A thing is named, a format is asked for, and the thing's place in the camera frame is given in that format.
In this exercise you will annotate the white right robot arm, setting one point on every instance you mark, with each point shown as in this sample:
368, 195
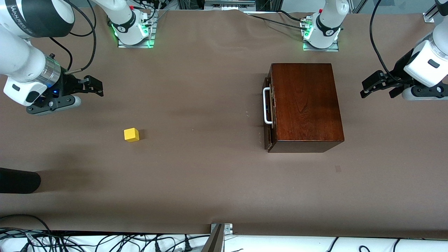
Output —
21, 59

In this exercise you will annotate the black cylindrical object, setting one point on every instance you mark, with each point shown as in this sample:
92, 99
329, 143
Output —
17, 180

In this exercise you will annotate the dark wooden drawer cabinet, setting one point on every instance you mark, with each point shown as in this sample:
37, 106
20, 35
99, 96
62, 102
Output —
308, 105

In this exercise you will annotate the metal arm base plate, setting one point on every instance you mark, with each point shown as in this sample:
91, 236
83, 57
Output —
134, 45
320, 49

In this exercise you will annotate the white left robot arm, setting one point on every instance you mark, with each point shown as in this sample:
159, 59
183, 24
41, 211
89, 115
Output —
329, 21

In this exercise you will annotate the yellow cube block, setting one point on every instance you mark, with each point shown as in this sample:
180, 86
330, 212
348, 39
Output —
131, 135

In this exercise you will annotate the small metal clamp bracket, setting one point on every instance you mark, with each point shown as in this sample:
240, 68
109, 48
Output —
227, 229

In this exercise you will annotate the metal corner bracket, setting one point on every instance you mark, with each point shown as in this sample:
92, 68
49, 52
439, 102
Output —
428, 16

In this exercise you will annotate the brown paper table cover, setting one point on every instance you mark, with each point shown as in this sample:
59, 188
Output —
196, 87

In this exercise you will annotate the aluminium equipment frame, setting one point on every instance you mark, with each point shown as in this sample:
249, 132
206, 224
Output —
227, 3

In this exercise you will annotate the grey aluminium profile beam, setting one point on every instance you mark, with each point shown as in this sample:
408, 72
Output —
215, 241

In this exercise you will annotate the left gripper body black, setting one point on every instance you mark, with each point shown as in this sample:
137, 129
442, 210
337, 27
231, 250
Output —
398, 75

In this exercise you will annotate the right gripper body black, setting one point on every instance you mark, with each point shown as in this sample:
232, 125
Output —
67, 85

